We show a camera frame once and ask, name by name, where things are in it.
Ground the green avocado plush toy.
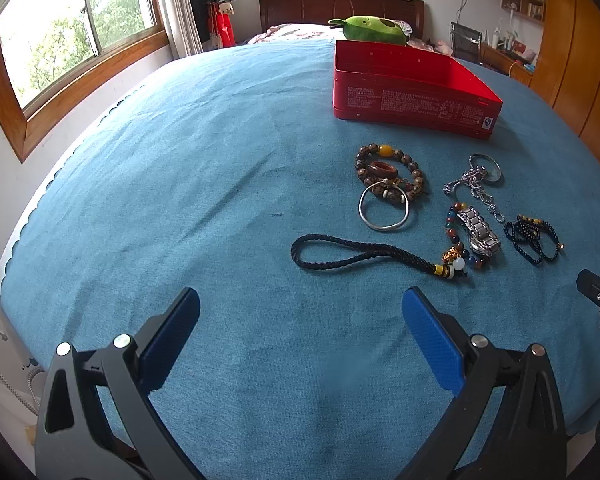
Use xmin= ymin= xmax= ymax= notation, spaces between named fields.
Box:
xmin=328 ymin=15 xmax=413 ymax=46

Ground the silver bangle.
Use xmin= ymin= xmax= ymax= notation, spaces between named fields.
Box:
xmin=358 ymin=179 xmax=411 ymax=233

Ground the red tin box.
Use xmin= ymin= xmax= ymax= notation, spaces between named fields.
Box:
xmin=332 ymin=40 xmax=503 ymax=140

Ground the coat rack with clothes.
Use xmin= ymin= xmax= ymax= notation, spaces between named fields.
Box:
xmin=189 ymin=0 xmax=236 ymax=50

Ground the blue bed blanket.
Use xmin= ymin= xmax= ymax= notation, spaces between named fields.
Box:
xmin=1 ymin=40 xmax=600 ymax=479

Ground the black beaded cord bracelet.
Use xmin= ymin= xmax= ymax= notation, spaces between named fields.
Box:
xmin=503 ymin=214 xmax=566 ymax=267

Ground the multicolour bead bracelet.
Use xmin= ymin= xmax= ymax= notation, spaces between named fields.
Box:
xmin=443 ymin=201 xmax=487 ymax=272

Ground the wooden wardrobe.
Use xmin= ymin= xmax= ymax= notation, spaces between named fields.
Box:
xmin=531 ymin=0 xmax=600 ymax=162

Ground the silver chain key ring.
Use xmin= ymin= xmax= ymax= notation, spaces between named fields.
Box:
xmin=442 ymin=153 xmax=507 ymax=224

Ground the left window curtain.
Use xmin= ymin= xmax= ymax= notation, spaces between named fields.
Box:
xmin=158 ymin=0 xmax=204 ymax=60

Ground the black braided cord charm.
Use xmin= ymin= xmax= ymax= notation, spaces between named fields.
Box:
xmin=290 ymin=234 xmax=467 ymax=280

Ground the floral bed sheet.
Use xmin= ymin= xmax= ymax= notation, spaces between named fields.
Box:
xmin=247 ymin=20 xmax=453 ymax=56

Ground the brown wooden bead bracelet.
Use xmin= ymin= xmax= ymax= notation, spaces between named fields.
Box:
xmin=354 ymin=142 xmax=429 ymax=206

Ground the dark wooden headboard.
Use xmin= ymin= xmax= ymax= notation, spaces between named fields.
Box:
xmin=259 ymin=0 xmax=425 ymax=39

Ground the wooden desk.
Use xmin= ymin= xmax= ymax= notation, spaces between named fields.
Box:
xmin=480 ymin=42 xmax=533 ymax=87

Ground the large wooden frame window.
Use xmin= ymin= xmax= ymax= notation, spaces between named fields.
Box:
xmin=0 ymin=0 xmax=168 ymax=160

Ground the silver metal watch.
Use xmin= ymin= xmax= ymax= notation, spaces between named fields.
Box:
xmin=456 ymin=206 xmax=501 ymax=258

